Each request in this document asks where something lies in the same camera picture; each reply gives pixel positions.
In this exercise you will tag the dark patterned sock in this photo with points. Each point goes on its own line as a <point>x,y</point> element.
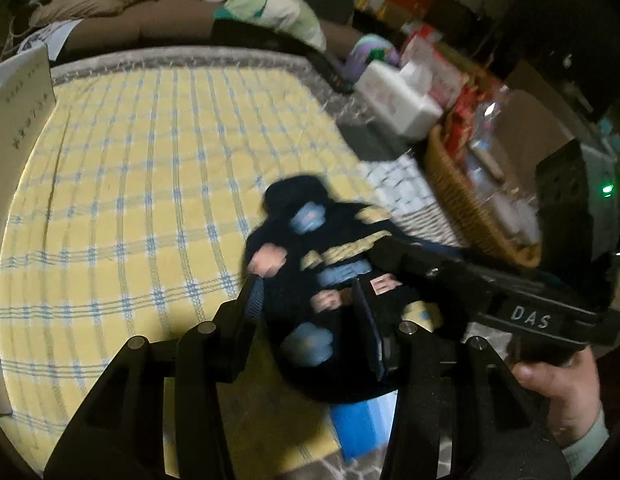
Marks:
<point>290,200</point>

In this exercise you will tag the wicker basket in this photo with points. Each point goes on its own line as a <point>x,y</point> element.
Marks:
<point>469,200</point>

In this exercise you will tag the pink and red packet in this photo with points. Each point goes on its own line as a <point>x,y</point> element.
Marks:
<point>434,65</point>

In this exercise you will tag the black remote control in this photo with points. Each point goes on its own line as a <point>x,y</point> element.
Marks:
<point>335,72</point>

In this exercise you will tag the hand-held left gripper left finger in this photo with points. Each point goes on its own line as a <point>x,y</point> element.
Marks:
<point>257,297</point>

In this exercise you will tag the yellow plaid cloth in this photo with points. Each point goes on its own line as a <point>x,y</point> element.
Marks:
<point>140,185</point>

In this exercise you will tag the green and white printed bag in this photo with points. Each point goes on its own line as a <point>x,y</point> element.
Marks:
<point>270,5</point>

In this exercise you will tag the printed paper sheet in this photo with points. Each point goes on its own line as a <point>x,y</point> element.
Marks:
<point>45,37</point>

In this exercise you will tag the white tissue pack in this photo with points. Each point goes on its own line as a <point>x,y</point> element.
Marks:
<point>397,97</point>

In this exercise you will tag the person's right forearm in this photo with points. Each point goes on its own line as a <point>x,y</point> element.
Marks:
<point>584,447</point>

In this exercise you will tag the white cardboard box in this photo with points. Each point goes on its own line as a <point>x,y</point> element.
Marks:
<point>20,105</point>

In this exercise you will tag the blue block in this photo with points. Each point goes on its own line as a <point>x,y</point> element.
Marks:
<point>360,425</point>

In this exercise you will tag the brown sofa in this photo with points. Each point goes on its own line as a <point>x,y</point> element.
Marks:
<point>155,25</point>

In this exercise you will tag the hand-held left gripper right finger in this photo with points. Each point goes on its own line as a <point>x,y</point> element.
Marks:
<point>375,340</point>

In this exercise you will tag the purple and green toy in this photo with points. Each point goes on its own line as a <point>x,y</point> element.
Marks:
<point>372,50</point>

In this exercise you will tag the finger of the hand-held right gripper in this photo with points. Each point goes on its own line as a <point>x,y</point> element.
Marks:
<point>414,260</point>

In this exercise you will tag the person's right hand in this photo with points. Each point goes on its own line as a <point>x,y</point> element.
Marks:
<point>554,390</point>

